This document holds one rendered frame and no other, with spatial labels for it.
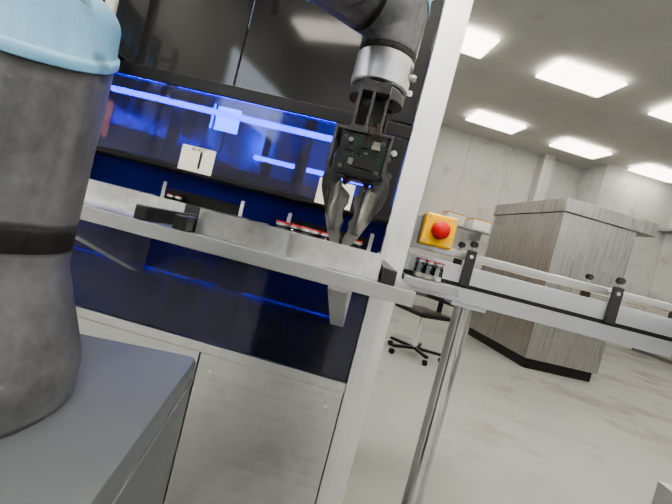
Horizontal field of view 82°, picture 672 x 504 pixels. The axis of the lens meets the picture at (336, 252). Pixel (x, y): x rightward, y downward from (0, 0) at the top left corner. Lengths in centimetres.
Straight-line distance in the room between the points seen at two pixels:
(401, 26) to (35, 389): 49
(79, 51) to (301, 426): 88
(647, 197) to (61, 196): 1310
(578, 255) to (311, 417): 465
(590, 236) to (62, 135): 535
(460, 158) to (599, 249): 638
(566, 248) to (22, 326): 517
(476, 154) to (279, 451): 1079
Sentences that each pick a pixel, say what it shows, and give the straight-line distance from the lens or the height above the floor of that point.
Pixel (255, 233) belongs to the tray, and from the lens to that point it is 54.
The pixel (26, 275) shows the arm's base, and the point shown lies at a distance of 25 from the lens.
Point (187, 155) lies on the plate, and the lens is 102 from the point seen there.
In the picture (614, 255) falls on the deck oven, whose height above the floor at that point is 154.
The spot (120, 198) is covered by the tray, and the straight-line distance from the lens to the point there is 77.
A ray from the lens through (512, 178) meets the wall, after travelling 1186.
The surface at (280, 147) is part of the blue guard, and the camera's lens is 95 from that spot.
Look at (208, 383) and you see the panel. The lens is 103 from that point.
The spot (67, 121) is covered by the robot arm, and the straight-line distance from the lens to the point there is 24.
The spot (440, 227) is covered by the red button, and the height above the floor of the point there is 100.
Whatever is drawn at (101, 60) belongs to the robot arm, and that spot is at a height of 98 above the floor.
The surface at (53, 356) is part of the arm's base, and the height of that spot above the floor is 82.
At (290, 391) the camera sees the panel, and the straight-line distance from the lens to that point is 97.
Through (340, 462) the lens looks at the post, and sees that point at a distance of 103.
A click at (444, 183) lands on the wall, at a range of 1099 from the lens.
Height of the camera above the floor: 92
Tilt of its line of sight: 2 degrees down
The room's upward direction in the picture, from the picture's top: 14 degrees clockwise
